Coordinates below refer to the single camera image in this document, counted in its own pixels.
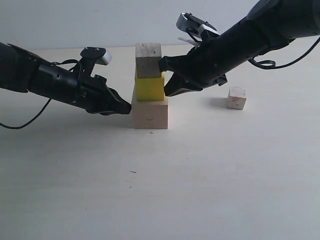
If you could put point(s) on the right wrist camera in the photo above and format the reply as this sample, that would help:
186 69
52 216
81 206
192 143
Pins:
197 29

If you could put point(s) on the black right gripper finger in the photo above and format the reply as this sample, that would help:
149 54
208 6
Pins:
171 63
178 85

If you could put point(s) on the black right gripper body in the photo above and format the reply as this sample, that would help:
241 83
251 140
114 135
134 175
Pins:
206 65

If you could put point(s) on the large wooden cube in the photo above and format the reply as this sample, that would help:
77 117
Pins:
151 114

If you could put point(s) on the medium wooden cube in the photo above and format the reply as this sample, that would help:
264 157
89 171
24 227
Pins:
147 56

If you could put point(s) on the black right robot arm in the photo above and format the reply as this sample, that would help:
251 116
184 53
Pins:
270 25

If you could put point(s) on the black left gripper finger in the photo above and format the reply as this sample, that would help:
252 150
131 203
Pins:
118 104
108 113

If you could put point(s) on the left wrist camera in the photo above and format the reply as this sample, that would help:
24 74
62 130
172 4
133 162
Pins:
96 55

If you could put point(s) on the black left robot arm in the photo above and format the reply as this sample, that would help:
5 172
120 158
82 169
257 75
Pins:
23 71

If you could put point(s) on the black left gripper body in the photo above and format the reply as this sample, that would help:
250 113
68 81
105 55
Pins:
93 96

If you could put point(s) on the yellow foam cube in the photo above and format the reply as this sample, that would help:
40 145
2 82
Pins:
150 88

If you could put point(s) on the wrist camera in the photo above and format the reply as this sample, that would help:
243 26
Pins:
197 29
96 55

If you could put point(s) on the small wooden cube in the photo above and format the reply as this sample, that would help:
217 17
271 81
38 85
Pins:
237 97

